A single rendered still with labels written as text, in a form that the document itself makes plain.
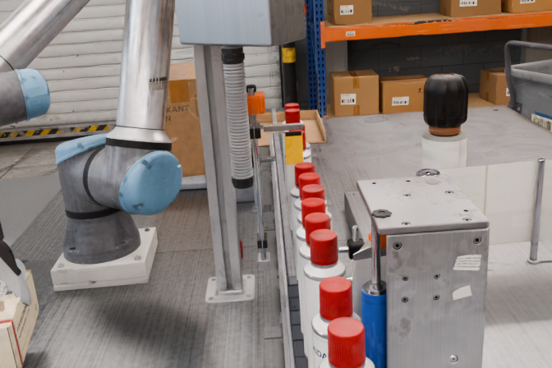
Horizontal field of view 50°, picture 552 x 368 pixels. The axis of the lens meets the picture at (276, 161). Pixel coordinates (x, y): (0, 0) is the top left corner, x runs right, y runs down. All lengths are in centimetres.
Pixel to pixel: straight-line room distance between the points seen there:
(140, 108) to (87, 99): 450
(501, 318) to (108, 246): 70
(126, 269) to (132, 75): 37
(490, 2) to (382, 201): 449
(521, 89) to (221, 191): 254
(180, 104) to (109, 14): 382
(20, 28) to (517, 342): 90
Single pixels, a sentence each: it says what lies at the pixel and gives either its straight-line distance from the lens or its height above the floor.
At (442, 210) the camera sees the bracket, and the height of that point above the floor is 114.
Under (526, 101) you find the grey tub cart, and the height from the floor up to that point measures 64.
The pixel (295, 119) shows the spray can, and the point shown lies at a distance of 131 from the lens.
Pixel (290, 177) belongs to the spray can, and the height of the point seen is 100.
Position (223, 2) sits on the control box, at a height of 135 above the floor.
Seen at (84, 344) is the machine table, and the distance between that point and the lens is 105.
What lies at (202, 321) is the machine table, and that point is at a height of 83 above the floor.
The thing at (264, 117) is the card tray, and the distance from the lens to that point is 223.
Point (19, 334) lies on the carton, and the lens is 95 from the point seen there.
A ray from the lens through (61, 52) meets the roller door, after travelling 552.
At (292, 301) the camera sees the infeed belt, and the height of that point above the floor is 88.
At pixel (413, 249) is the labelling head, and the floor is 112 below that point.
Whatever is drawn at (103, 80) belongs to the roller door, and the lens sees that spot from 548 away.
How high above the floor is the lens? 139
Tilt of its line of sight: 18 degrees down
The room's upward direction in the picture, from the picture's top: 4 degrees counter-clockwise
